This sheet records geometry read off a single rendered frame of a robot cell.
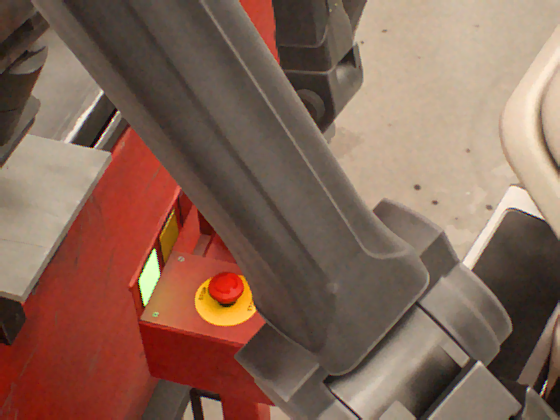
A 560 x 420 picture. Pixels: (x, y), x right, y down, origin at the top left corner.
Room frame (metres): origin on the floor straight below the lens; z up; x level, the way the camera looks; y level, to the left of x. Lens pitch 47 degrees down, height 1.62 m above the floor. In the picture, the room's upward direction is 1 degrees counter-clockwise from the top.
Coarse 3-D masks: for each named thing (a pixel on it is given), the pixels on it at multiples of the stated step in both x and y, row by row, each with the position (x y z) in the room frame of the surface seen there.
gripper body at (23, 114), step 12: (24, 108) 0.59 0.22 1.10; (36, 108) 0.59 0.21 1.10; (0, 120) 0.53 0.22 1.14; (12, 120) 0.54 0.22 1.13; (24, 120) 0.58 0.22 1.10; (0, 132) 0.54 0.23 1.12; (12, 132) 0.55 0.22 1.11; (0, 144) 0.54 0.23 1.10; (12, 144) 0.55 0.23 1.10; (0, 156) 0.53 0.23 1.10
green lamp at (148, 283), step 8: (152, 256) 0.65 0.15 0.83; (152, 264) 0.64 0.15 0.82; (144, 272) 0.63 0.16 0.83; (152, 272) 0.64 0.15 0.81; (144, 280) 0.62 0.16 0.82; (152, 280) 0.64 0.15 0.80; (144, 288) 0.62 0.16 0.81; (152, 288) 0.63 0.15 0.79; (144, 296) 0.62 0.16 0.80; (144, 304) 0.61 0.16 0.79
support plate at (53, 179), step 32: (32, 160) 0.63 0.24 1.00; (64, 160) 0.63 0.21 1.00; (96, 160) 0.63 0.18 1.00; (0, 192) 0.59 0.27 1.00; (32, 192) 0.59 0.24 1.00; (64, 192) 0.59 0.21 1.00; (0, 224) 0.55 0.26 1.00; (32, 224) 0.55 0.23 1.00; (64, 224) 0.55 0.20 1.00; (0, 256) 0.51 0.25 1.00; (32, 256) 0.51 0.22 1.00; (0, 288) 0.48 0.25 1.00; (32, 288) 0.48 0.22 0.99
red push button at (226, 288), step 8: (224, 272) 0.64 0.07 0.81; (216, 280) 0.63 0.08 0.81; (224, 280) 0.63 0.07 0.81; (232, 280) 0.63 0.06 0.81; (240, 280) 0.63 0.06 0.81; (208, 288) 0.62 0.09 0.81; (216, 288) 0.62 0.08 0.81; (224, 288) 0.62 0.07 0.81; (232, 288) 0.62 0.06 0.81; (240, 288) 0.62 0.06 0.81; (216, 296) 0.61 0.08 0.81; (224, 296) 0.61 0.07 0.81; (232, 296) 0.61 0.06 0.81; (224, 304) 0.62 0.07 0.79; (232, 304) 0.62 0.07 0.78
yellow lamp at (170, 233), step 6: (174, 210) 0.71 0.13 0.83; (174, 216) 0.71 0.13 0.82; (168, 222) 0.70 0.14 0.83; (174, 222) 0.71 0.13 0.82; (168, 228) 0.69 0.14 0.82; (174, 228) 0.71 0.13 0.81; (162, 234) 0.68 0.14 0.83; (168, 234) 0.69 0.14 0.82; (174, 234) 0.71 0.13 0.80; (162, 240) 0.68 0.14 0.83; (168, 240) 0.69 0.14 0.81; (174, 240) 0.70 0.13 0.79; (162, 246) 0.67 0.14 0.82; (168, 246) 0.69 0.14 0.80; (168, 252) 0.68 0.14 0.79
